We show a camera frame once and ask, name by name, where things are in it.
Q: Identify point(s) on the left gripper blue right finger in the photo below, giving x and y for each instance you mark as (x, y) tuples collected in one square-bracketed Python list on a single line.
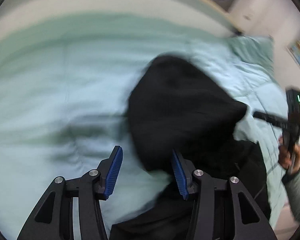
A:
[(181, 174)]

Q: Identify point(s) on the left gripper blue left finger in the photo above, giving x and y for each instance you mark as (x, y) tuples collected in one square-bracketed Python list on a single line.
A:
[(113, 165)]

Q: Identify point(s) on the black hooded jacket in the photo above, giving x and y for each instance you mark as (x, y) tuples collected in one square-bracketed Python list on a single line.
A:
[(175, 106)]

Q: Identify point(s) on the person's right hand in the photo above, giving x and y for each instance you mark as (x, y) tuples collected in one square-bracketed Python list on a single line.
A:
[(289, 161)]

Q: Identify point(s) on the green pillow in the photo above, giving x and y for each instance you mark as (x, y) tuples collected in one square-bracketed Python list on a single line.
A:
[(254, 50)]

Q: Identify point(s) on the mint green bed quilt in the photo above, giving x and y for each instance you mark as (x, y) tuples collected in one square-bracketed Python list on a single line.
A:
[(64, 87)]

